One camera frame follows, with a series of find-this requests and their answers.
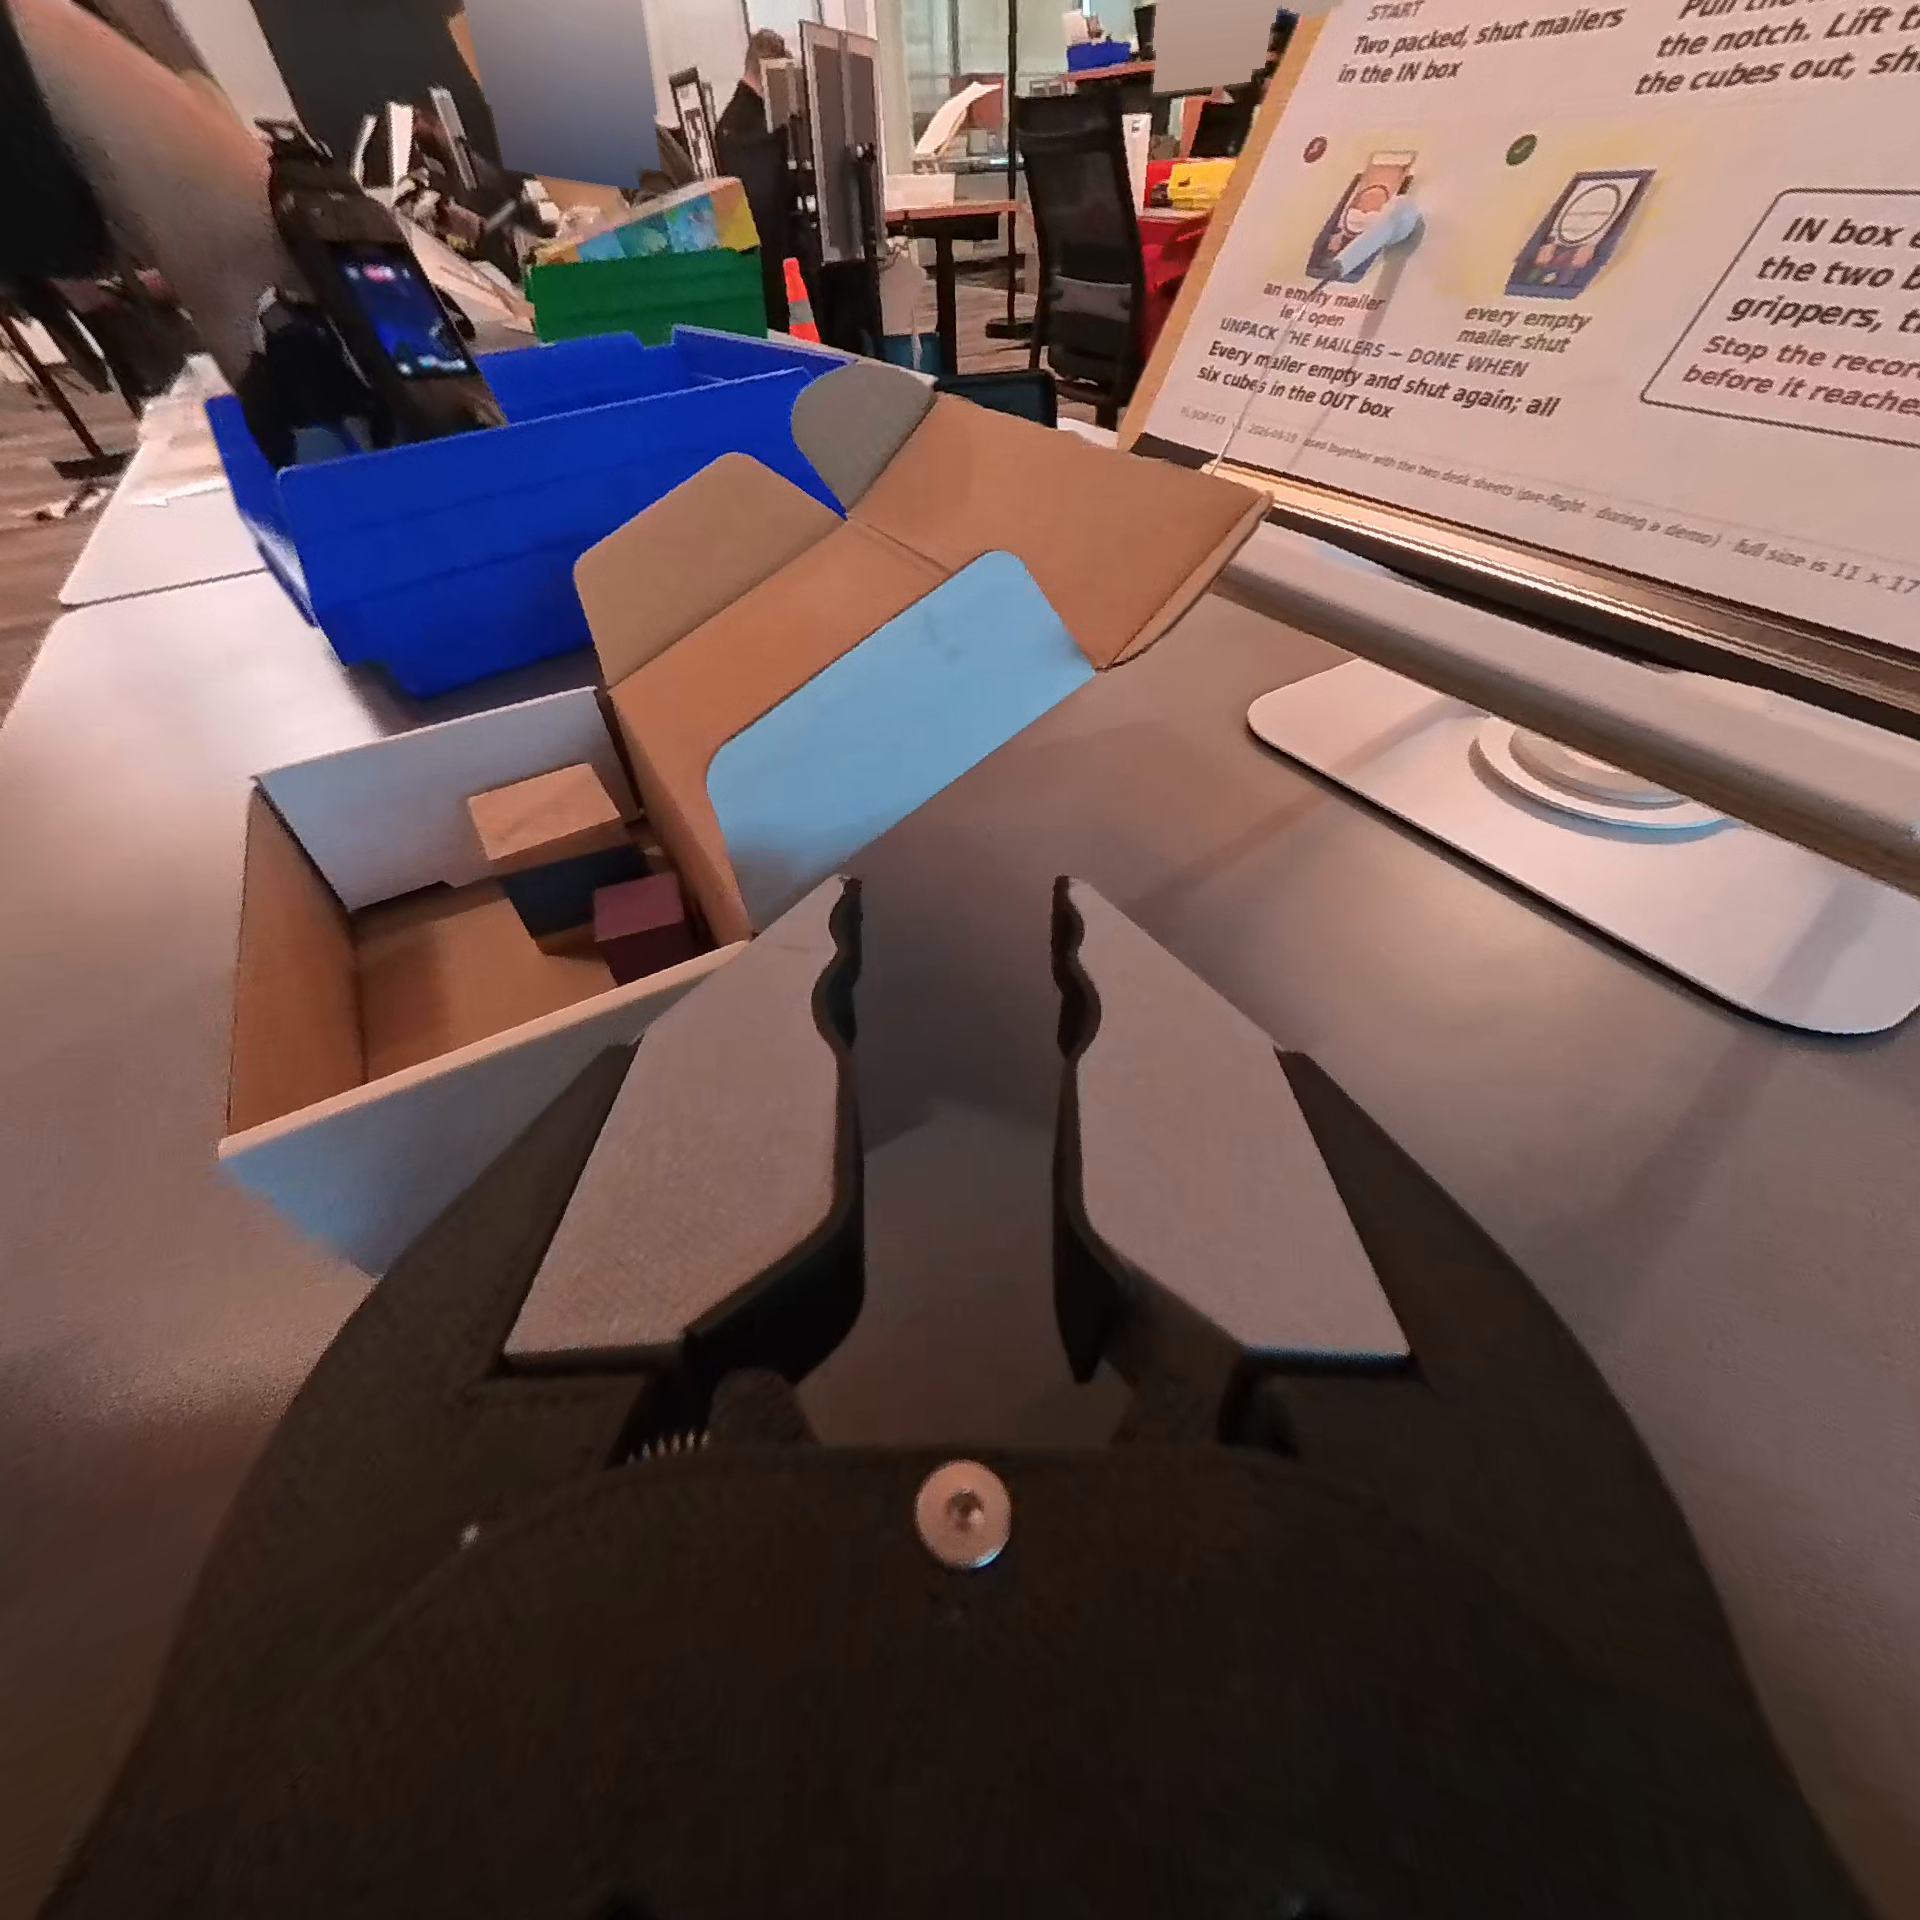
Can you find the red bag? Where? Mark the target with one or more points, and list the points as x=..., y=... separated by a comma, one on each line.
x=1172, y=270

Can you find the colourful printed pack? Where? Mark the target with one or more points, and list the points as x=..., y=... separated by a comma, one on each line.
x=661, y=223

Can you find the instruction sheet on stand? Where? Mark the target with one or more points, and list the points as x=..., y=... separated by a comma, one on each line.
x=1425, y=720

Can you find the orange traffic cone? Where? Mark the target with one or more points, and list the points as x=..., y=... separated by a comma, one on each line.
x=801, y=307

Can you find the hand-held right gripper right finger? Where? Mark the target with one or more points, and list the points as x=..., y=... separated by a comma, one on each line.
x=1213, y=1186

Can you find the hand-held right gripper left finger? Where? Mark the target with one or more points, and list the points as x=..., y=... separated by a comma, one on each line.
x=704, y=1186

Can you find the small purple cube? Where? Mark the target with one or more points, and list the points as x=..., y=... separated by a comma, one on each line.
x=644, y=932

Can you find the wooden cube with blue face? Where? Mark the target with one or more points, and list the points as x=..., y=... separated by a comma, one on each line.
x=546, y=820

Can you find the white cardboard mailer box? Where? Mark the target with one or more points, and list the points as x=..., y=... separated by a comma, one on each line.
x=961, y=495

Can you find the blue plastic bin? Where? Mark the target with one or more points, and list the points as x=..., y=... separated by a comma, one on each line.
x=481, y=556

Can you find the black mesh office chair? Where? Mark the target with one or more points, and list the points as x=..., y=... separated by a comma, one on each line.
x=1080, y=240

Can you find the green plastic bin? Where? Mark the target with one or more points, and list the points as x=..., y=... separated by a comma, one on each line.
x=644, y=300

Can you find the person's left forearm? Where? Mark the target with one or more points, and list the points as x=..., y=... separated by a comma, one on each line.
x=36, y=136

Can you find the yellow case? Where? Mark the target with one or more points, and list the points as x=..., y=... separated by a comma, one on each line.
x=1202, y=182

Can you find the printed instruction sheet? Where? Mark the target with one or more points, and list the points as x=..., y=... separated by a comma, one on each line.
x=1500, y=300

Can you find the person's left hand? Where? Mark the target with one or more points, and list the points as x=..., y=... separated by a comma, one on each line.
x=164, y=166

